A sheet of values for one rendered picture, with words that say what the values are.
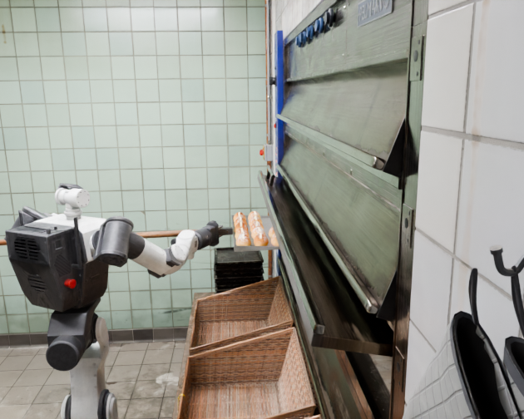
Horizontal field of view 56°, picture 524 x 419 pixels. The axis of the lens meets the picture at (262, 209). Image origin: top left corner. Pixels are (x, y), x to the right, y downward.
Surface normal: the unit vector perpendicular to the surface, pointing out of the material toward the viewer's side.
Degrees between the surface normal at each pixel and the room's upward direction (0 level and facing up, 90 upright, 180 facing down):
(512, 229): 90
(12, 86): 90
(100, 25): 90
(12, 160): 90
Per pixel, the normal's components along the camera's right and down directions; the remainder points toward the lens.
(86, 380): 0.05, 0.07
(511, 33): -1.00, 0.03
